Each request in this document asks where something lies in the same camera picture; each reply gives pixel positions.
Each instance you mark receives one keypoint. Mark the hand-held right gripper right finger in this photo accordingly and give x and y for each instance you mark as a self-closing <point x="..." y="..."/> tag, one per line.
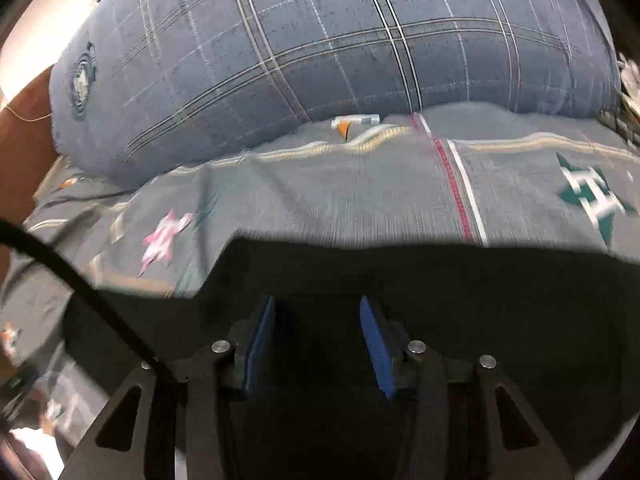
<point x="375" y="345"/>

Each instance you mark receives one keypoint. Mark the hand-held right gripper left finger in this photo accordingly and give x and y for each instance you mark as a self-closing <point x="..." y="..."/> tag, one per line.
<point x="261" y="345"/>

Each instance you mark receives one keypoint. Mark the black pants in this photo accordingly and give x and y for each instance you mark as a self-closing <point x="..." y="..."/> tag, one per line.
<point x="320" y="280"/>

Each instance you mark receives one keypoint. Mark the grey star-print bed sheet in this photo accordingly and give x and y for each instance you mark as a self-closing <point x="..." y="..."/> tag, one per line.
<point x="350" y="185"/>

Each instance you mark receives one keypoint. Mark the small white tube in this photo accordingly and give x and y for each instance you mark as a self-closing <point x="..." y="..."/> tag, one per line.
<point x="356" y="123"/>

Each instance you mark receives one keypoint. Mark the blue plaid pillow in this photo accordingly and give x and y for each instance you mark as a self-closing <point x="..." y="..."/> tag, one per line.
<point x="320" y="55"/>

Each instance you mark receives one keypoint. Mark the brown wooden headboard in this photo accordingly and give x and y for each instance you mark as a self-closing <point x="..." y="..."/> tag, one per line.
<point x="22" y="160"/>

